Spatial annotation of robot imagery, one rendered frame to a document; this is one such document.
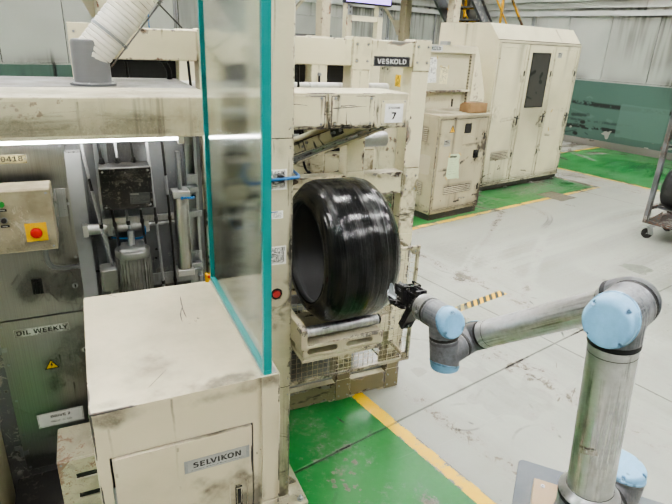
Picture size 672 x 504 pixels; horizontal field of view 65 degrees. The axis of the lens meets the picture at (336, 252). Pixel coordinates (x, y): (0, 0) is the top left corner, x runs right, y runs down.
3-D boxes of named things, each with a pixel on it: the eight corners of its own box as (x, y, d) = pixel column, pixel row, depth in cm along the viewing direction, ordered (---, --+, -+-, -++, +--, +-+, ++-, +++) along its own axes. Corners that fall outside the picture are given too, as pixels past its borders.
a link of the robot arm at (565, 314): (664, 260, 129) (462, 318, 182) (644, 274, 121) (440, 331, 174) (686, 304, 128) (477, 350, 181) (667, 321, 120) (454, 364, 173)
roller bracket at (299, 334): (300, 352, 205) (301, 330, 202) (268, 307, 239) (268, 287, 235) (308, 350, 207) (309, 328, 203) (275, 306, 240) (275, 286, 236)
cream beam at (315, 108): (274, 131, 208) (274, 92, 203) (256, 122, 229) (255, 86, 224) (406, 128, 233) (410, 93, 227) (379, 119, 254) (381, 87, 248)
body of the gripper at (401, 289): (412, 279, 183) (432, 289, 173) (411, 302, 185) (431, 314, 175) (393, 282, 180) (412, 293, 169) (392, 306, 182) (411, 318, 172)
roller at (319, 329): (304, 338, 207) (302, 326, 208) (300, 339, 211) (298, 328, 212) (382, 322, 221) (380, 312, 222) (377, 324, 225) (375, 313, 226)
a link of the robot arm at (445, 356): (470, 366, 168) (469, 330, 165) (447, 381, 161) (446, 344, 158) (446, 356, 175) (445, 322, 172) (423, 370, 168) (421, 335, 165)
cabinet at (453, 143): (429, 222, 639) (441, 116, 593) (396, 209, 682) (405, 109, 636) (478, 211, 691) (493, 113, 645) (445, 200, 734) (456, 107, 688)
